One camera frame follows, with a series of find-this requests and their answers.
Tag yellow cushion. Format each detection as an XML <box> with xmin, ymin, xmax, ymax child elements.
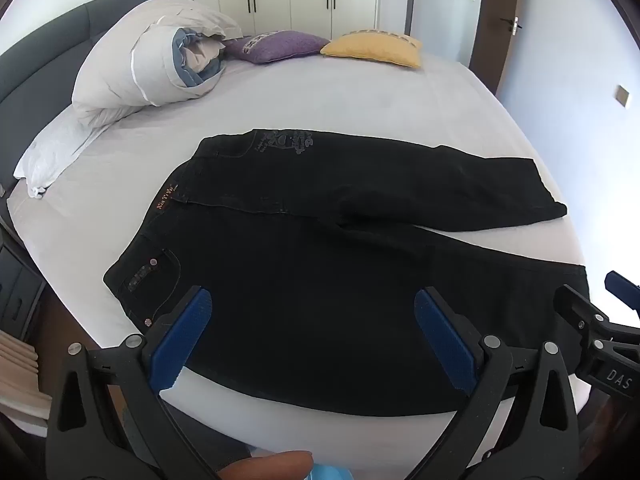
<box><xmin>320</xmin><ymin>29</ymin><xmax>424</xmax><ymax>69</ymax></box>

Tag purple cushion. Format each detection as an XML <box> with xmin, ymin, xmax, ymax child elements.
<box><xmin>223</xmin><ymin>30</ymin><xmax>332</xmax><ymax>65</ymax></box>

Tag person's left hand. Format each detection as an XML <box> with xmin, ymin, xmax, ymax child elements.
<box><xmin>217</xmin><ymin>451</ymin><xmax>314</xmax><ymax>480</ymax></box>

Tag folded white and blue duvet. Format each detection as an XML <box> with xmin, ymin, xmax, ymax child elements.
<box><xmin>71</xmin><ymin>0</ymin><xmax>246</xmax><ymax>128</ymax></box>

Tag stack of light wooden slats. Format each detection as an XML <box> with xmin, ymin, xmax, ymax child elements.
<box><xmin>0</xmin><ymin>330</ymin><xmax>53</xmax><ymax>423</ymax></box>

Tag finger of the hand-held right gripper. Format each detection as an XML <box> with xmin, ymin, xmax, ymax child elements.
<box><xmin>552</xmin><ymin>285</ymin><xmax>611</xmax><ymax>348</ymax></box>
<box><xmin>605</xmin><ymin>271</ymin><xmax>640</xmax><ymax>318</ymax></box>

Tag dark nightstand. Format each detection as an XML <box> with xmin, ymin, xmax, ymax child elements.
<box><xmin>0</xmin><ymin>242</ymin><xmax>48</xmax><ymax>341</ymax></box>

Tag bed with grey headboard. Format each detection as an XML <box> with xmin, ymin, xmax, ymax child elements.
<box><xmin>0</xmin><ymin>0</ymin><xmax>591</xmax><ymax>461</ymax></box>

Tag black denim pants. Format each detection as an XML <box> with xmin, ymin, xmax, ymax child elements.
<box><xmin>102</xmin><ymin>129</ymin><xmax>591</xmax><ymax>417</ymax></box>

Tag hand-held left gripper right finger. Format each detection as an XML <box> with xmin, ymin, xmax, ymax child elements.
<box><xmin>410</xmin><ymin>287</ymin><xmax>581</xmax><ymax>480</ymax></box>

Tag white pillow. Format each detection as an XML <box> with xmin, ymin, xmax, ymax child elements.
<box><xmin>13</xmin><ymin>107</ymin><xmax>116</xmax><ymax>200</ymax></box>

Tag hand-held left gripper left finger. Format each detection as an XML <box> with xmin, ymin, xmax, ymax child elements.
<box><xmin>45</xmin><ymin>285</ymin><xmax>236</xmax><ymax>480</ymax></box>

